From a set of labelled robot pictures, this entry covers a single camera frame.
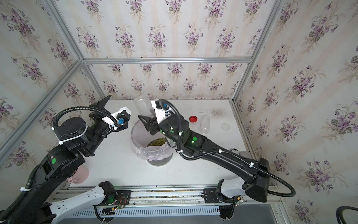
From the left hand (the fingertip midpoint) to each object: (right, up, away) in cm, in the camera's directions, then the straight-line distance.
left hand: (114, 102), depth 53 cm
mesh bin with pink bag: (+14, -21, +11) cm, 27 cm away
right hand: (+13, -5, +6) cm, 15 cm away
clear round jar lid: (+60, -14, +49) cm, 79 cm away
